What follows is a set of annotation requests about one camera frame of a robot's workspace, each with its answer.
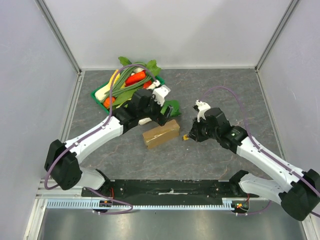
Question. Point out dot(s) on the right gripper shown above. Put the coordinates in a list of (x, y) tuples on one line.
[(195, 132)]

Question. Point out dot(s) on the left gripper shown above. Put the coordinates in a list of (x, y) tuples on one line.
[(163, 118)]

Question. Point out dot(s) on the brown cardboard express box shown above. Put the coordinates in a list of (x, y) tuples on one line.
[(161, 134)]

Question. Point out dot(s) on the yellow utility knife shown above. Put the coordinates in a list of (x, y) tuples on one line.
[(185, 137)]

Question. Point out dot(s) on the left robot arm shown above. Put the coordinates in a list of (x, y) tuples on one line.
[(64, 158)]

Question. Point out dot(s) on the green bok choy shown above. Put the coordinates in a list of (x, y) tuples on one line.
[(174, 104)]

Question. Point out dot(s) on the green white leek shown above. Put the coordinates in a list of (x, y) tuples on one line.
[(127, 95)]

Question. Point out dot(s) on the red chili pepper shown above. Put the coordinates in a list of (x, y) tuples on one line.
[(137, 77)]

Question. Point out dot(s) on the green long beans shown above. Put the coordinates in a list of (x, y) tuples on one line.
[(126, 75)]

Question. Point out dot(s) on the green leafy vegetable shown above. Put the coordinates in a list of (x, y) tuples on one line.
[(151, 66)]

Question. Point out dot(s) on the small orange pumpkin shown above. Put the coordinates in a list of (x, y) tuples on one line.
[(108, 102)]

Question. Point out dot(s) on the yellow corn cob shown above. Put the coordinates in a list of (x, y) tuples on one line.
[(114, 78)]

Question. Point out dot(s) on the white daikon stalk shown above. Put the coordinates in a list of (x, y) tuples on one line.
[(102, 92)]

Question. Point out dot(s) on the green plastic vegetable tray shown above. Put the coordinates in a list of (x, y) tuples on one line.
[(121, 92)]

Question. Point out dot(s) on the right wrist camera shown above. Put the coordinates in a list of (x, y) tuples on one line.
[(201, 108)]

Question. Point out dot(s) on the grey cable duct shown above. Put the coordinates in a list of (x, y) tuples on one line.
[(97, 204)]

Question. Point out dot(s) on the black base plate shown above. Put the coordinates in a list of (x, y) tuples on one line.
[(171, 191)]

